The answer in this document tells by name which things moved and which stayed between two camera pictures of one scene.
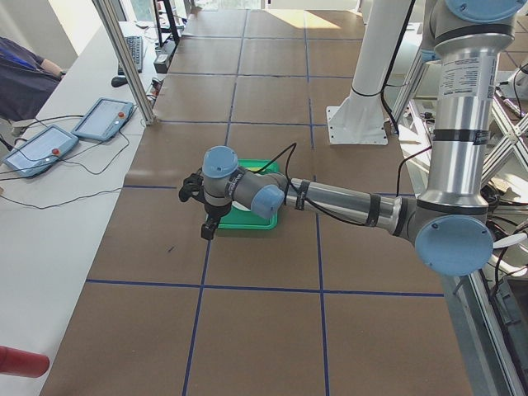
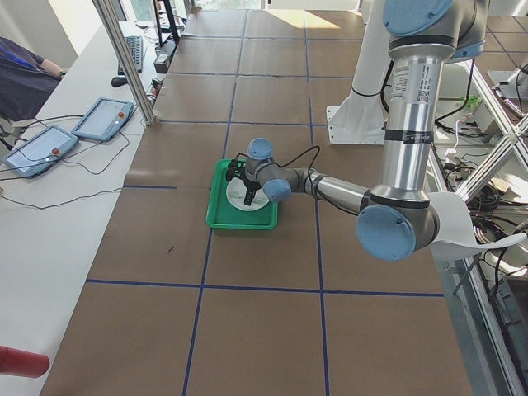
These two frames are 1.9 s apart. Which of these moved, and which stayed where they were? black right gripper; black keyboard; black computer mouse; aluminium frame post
Moved: black right gripper
Stayed: aluminium frame post; black computer mouse; black keyboard
